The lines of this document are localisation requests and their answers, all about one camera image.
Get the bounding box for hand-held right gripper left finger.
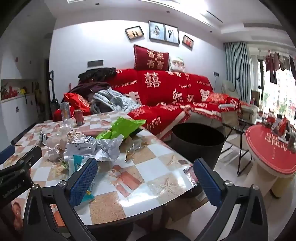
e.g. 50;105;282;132
22;158;99;241

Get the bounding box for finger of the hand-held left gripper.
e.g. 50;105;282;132
0;146;16;164
14;146;42;169

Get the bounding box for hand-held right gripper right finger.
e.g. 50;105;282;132
193;158;269;241

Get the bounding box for black trash bin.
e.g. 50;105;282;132
171;122;226;176

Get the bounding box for green plastic bag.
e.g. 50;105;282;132
96;117;147;141

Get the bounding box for teal white packet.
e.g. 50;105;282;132
67;155;95;202

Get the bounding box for silver foil wrapper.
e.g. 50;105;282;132
183;166;199;188

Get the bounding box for crumpled clear plastic bags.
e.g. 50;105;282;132
45;124;79;163

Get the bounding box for white cabinet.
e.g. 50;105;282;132
0;79;44;149

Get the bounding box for crumpled white wrapper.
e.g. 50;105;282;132
63;136;124;163

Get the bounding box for black folding chair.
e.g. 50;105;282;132
221;111;253;175

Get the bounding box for checkered tablecloth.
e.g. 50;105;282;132
0;111;199;226

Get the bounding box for tall silver drink can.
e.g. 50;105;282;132
60;102;71;123

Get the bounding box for clear plastic wrapper with crumbs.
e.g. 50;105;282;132
125;137;148;161

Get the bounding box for upright vacuum cleaner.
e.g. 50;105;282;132
48;70;59;114

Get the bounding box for short red drink can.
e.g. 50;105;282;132
74;109;84;126

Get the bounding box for round red-topped table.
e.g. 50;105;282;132
245;124;296;198

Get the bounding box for red cushion with gold pattern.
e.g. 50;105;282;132
63;93;92;116

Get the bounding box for beige armchair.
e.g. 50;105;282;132
221;80;258;123

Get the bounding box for small red patterned cushion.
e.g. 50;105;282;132
206;92;228;105

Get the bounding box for red table ornaments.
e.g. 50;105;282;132
269;113;296;142

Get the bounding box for sofa with red printed cover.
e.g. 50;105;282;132
53;68;243;143

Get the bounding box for black jacket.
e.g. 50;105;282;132
79;67;117;81

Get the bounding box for grey blue curtain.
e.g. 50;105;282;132
224;41;251;102

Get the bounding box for white printed pillow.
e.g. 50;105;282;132
168;56;186;73

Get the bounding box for large red printed pillow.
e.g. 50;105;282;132
133;44;171;71

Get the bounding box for hanging laundry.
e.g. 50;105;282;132
264;50;296;84

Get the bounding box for small red framed picture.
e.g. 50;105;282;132
182;35;194;49

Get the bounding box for white toned framed picture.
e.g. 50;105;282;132
164;23;180;45

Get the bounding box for blue toned framed picture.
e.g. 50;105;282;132
149;20;165;41

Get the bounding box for dark framed wall picture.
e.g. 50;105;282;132
125;25;144;40

